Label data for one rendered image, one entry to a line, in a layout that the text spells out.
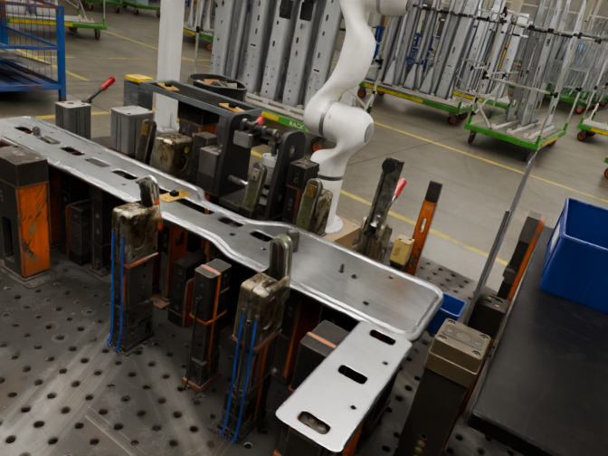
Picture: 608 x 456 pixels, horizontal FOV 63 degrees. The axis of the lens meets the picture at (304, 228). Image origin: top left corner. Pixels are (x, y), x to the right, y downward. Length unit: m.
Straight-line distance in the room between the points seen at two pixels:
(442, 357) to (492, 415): 0.12
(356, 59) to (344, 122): 0.19
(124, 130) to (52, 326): 0.56
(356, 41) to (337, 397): 1.12
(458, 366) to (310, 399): 0.24
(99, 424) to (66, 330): 0.30
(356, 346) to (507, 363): 0.24
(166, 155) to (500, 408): 1.02
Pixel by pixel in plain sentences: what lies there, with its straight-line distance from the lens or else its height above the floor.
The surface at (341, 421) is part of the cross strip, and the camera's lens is 0.72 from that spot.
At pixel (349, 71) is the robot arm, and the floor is 1.31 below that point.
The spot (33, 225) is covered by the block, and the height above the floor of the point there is 0.86.
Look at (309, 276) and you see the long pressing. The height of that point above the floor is 1.00.
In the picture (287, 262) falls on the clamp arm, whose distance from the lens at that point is 0.88.
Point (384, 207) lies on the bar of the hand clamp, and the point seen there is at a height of 1.11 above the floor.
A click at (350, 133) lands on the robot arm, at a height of 1.14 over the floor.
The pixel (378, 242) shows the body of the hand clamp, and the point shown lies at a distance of 1.13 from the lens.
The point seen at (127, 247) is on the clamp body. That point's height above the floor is 0.97.
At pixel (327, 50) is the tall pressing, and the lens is 5.55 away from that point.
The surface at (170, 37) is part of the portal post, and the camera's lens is 5.13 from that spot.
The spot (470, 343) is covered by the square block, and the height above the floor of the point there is 1.06.
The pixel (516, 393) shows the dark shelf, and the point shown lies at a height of 1.03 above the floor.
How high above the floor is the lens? 1.50
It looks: 25 degrees down
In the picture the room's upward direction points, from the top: 11 degrees clockwise
